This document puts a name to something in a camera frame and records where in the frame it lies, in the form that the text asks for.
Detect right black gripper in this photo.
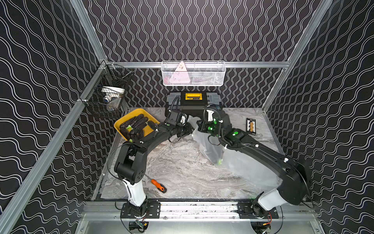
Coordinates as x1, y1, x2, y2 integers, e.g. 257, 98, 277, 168
196, 118, 224, 141

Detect clear zip-top bag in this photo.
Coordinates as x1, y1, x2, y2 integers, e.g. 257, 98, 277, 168
188, 117, 224, 166

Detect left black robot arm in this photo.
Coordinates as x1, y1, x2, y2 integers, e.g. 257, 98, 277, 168
114, 109, 192, 208

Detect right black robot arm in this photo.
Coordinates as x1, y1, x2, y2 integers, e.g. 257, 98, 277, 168
197, 105, 309, 217

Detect black yellow toolbox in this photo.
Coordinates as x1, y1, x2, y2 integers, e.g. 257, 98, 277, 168
165, 92, 223, 119

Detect black phone with orange screen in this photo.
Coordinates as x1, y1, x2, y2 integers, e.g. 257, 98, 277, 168
246, 118, 257, 135

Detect yellow plastic tray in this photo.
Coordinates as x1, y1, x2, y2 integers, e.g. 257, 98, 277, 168
114, 108, 160, 142

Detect pink triangular card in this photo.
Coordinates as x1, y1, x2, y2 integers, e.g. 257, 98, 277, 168
169, 61, 191, 85

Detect white tape roll in basket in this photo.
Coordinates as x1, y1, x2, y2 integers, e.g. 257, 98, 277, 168
101, 86, 125, 102

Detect white wire wall basket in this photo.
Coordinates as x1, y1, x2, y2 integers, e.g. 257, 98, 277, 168
161, 60, 227, 87

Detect orange handled screwdriver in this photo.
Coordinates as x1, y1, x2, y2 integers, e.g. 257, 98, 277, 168
145, 174, 167, 193

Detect black wire corner basket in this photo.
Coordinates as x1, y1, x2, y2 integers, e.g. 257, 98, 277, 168
83, 62, 134, 119

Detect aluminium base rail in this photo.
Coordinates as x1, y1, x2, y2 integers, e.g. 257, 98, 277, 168
83, 200, 316, 221

